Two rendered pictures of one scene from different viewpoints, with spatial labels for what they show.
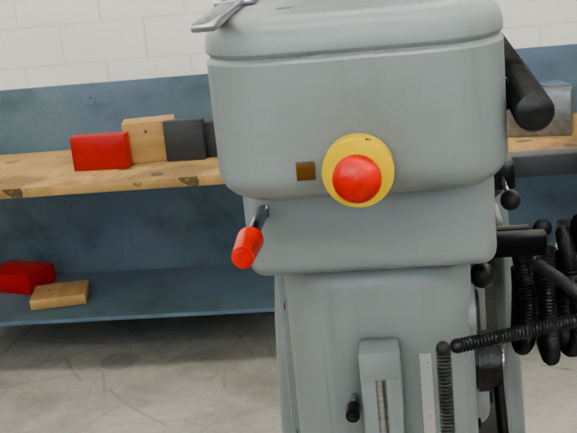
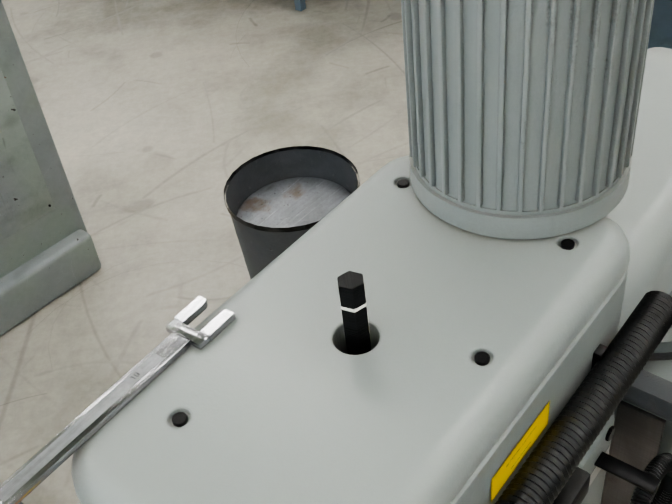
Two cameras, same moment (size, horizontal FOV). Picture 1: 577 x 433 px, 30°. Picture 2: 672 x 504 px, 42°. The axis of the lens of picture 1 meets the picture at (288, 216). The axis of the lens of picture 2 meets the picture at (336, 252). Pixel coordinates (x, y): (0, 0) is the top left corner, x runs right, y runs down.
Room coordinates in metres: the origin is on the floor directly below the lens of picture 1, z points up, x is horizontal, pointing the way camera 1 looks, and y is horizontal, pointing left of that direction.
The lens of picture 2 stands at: (0.71, -0.36, 2.38)
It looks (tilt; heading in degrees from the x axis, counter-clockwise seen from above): 40 degrees down; 36
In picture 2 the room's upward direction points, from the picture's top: 8 degrees counter-clockwise
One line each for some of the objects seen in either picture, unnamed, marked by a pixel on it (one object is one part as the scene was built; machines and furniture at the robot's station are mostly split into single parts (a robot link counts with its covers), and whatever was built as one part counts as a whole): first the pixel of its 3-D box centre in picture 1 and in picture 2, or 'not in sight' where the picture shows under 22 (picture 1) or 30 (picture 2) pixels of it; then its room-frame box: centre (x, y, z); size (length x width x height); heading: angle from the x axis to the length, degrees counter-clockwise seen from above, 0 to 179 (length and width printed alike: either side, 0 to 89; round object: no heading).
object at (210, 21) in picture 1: (222, 10); (106, 405); (0.96, 0.04, 1.89); 0.24 x 0.04 x 0.01; 174
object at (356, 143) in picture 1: (358, 170); not in sight; (0.87, -0.06, 1.76); 0.06 x 0.02 x 0.06; 83
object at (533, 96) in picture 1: (505, 70); (540, 470); (1.12, -0.24, 1.79); 0.45 x 0.04 x 0.04; 173
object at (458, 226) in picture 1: (373, 179); not in sight; (1.14, -0.10, 1.68); 0.34 x 0.24 x 0.10; 173
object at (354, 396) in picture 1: (354, 403); not in sight; (1.00, -0.05, 1.49); 0.06 x 0.01 x 0.01; 173
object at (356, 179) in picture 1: (357, 177); not in sight; (0.85, -0.06, 1.76); 0.04 x 0.03 x 0.04; 83
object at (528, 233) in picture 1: (507, 252); not in sight; (1.10, -0.23, 1.60); 0.08 x 0.02 x 0.04; 83
